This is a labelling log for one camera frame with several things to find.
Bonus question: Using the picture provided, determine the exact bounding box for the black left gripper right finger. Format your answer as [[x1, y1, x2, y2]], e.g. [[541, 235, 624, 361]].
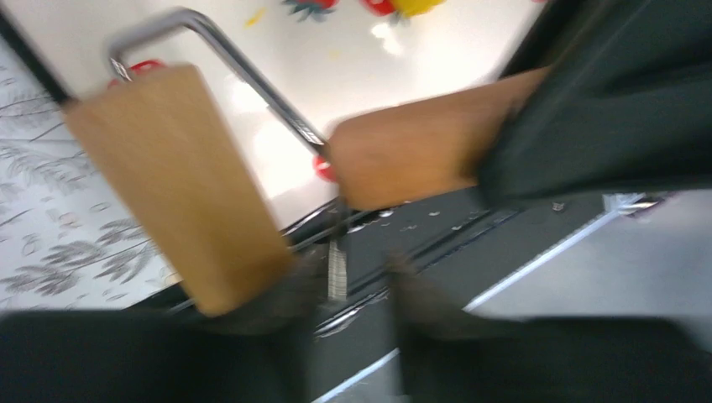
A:
[[389, 261, 711, 402]]

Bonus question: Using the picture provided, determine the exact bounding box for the strawberry print rectangular tray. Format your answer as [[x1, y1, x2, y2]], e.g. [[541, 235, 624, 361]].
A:
[[3, 1, 545, 227]]

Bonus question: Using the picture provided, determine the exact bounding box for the yellow dough piece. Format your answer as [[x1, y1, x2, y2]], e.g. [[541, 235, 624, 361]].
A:
[[391, 0, 445, 18]]

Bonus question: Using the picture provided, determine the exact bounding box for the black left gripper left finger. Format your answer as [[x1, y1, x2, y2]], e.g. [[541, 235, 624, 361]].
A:
[[1, 263, 326, 402]]

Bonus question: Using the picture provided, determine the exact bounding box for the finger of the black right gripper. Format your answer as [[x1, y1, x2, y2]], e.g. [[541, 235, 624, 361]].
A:
[[478, 1, 711, 207]]

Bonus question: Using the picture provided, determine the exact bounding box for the wooden dough roller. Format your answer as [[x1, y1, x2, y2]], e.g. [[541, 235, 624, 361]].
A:
[[65, 8, 548, 316]]

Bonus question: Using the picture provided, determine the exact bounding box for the floral tablecloth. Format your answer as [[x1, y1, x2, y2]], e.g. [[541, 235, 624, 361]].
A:
[[1, 44, 179, 310]]

